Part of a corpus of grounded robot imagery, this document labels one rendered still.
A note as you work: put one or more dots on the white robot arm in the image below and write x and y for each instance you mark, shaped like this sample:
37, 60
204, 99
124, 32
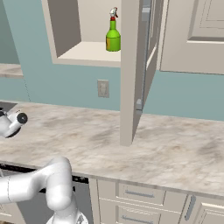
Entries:
57, 185

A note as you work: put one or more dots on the open beige cabinet door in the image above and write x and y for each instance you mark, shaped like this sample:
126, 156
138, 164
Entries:
132, 73

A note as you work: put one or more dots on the green spray bottle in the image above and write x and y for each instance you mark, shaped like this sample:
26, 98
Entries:
113, 38

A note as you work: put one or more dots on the open beige cabinet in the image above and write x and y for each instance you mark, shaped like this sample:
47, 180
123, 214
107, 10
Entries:
83, 32

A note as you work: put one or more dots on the closed beige cabinet door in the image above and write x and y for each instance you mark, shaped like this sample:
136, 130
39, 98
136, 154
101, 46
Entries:
195, 36

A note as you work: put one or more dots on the beige base cabinet door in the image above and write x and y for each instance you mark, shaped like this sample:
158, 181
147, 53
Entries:
207, 211

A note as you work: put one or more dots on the beige drawer front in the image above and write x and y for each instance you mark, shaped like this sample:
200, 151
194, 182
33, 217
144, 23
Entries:
138, 216
141, 193

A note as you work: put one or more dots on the dark dishwasher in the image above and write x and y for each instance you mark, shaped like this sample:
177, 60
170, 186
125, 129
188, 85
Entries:
78, 198

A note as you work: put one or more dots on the beige wall outlet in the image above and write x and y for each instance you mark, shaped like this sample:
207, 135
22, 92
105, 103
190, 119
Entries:
103, 88

